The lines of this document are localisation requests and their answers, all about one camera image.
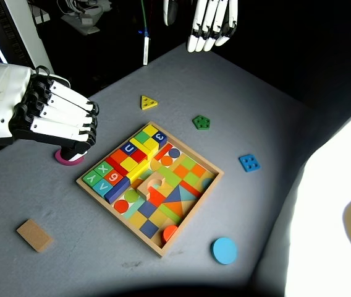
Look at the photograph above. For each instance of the white hanging stick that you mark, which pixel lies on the white hanging stick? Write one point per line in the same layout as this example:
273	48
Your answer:
146	49

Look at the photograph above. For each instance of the green pentagon block with holes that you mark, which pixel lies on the green pentagon block with holes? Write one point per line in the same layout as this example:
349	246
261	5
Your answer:
201	122

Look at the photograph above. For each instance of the white pillar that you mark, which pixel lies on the white pillar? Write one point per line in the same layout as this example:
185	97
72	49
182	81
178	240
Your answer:
27	31

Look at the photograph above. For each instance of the yellow triangle block with holes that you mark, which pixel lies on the yellow triangle block with holes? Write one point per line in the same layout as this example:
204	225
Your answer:
148	102

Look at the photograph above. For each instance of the brown rectangular block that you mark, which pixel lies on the brown rectangular block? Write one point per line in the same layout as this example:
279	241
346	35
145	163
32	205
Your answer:
34	235

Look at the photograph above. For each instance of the magenta round disc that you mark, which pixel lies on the magenta round disc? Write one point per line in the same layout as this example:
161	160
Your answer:
67	161

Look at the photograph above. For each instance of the white device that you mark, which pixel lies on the white device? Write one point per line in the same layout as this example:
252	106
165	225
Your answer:
82	24

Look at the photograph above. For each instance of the small white box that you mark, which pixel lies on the small white box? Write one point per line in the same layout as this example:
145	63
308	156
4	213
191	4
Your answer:
41	15

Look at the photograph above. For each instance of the light blue round disc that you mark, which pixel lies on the light blue round disc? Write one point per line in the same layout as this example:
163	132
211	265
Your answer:
224	250

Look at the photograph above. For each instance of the wooden puzzle tray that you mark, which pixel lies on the wooden puzzle tray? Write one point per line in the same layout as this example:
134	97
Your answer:
194	173

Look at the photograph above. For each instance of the blue square block with holes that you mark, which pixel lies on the blue square block with holes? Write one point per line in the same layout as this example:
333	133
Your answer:
249	163

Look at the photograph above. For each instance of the grey table cloth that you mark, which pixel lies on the grey table cloth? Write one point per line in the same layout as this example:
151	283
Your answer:
240	92

